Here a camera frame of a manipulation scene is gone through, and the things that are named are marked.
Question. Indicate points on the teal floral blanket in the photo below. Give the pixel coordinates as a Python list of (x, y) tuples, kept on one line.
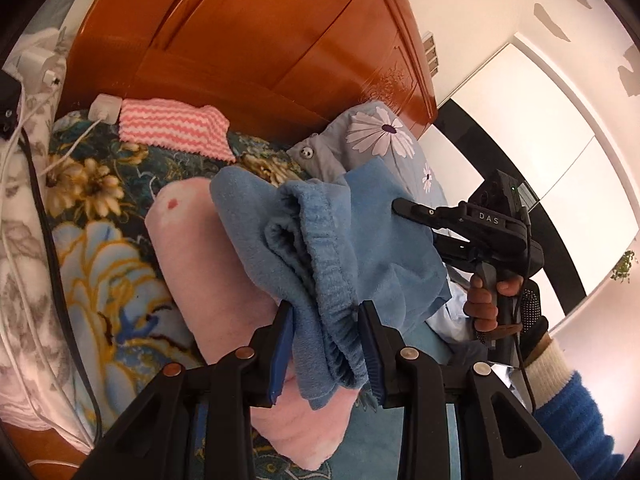
[(100, 260)]

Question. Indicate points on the light blue shirt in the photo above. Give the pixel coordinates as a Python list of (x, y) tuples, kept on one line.
[(445, 320)]

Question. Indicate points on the blue daisy print pillow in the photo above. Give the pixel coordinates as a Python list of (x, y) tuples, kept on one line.
[(370, 130)]

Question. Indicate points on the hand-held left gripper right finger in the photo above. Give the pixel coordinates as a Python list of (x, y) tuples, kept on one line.
[(372, 355)]

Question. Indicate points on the wooden headboard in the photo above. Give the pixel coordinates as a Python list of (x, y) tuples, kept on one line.
[(250, 35)]

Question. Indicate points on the white wardrobe with black stripe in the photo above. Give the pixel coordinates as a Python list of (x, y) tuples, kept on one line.
[(550, 135)]

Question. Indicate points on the wall switch panel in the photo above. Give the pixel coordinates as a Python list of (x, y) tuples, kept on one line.
[(431, 55)]

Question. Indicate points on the person's right hand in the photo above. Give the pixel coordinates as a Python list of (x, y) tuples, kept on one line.
[(480, 307)]

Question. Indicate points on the pink fleece garment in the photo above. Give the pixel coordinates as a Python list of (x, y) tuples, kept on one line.
[(200, 260)]

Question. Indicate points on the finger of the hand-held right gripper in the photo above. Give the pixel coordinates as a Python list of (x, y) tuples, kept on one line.
[(452, 249), (425, 213)]

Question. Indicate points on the blue fleece pants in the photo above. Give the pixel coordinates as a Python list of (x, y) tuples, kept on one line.
[(325, 240)]

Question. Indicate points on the small white charger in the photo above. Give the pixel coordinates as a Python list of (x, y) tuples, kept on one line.
[(105, 107)]

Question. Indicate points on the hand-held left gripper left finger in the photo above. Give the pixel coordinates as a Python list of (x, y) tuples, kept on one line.
[(280, 355)]

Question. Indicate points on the pink white zigzag towel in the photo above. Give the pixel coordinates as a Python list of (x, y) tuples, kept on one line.
[(170, 125)]

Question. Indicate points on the green plant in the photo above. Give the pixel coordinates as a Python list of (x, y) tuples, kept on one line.
[(624, 266)]

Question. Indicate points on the black device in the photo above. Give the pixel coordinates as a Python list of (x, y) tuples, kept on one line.
[(9, 102)]

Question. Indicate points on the large white power adapter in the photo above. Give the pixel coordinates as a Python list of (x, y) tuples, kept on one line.
[(35, 67)]

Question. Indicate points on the white grey floral quilt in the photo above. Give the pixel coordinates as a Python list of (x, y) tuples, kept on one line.
[(25, 260)]

